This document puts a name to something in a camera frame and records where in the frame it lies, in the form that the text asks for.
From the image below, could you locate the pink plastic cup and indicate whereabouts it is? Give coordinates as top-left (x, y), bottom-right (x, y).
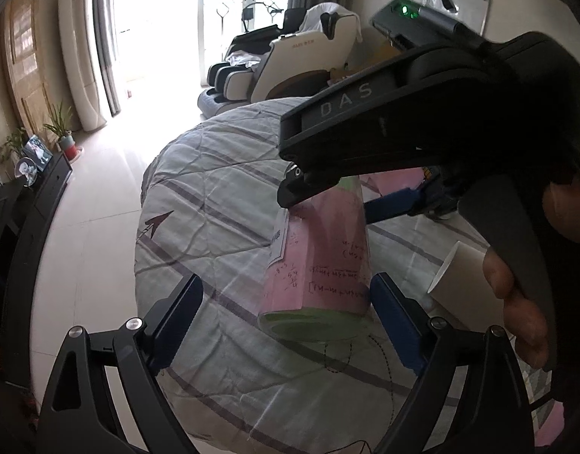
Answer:
top-left (361, 168), bottom-right (425, 196)

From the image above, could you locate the clear cup pink green paper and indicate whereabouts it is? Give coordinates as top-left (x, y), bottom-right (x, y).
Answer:
top-left (258, 176), bottom-right (371, 342)

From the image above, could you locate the white paper cup near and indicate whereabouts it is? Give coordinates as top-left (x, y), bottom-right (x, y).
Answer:
top-left (427, 242), bottom-right (503, 332)

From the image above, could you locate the person's hand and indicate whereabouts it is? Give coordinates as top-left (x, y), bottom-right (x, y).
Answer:
top-left (470, 179), bottom-right (580, 371)

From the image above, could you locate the patterned quilt cover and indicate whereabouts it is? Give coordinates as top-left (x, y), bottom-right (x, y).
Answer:
top-left (516, 357), bottom-right (552, 423)

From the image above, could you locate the pink towel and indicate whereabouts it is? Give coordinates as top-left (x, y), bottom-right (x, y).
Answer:
top-left (535, 402), bottom-right (565, 447)

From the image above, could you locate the striped grey tablecloth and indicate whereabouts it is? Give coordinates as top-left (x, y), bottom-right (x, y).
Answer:
top-left (134, 96), bottom-right (556, 454)

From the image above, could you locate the white massage chair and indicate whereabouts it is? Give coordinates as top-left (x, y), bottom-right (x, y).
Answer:
top-left (198, 2), bottom-right (362, 118)

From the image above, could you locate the tan covered sofa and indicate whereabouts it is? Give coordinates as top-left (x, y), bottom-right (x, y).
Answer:
top-left (328, 27), bottom-right (402, 85)

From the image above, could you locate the exercise bike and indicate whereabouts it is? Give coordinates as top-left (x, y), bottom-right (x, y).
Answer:
top-left (241, 1), bottom-right (284, 26)

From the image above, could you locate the black TV cabinet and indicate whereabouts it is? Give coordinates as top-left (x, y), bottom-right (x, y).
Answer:
top-left (0, 154), bottom-right (71, 389)

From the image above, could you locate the potted plant red pot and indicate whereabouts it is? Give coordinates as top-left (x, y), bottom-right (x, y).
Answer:
top-left (43, 101), bottom-right (81, 163)

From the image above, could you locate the framed photo on cabinet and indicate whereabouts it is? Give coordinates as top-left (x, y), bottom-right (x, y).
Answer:
top-left (22, 134), bottom-right (52, 171)

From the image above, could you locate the small potted plant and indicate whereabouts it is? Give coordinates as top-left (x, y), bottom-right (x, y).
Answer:
top-left (0, 128), bottom-right (28, 163)

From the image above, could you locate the grey curtain left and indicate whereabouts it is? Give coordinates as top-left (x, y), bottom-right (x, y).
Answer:
top-left (93, 0), bottom-right (121, 117)

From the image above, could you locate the white standing air conditioner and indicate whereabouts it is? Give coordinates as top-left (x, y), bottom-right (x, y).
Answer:
top-left (58, 0), bottom-right (109, 132)

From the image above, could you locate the wall whiteboard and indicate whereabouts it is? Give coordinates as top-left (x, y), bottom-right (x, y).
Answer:
top-left (415, 0), bottom-right (491, 36)

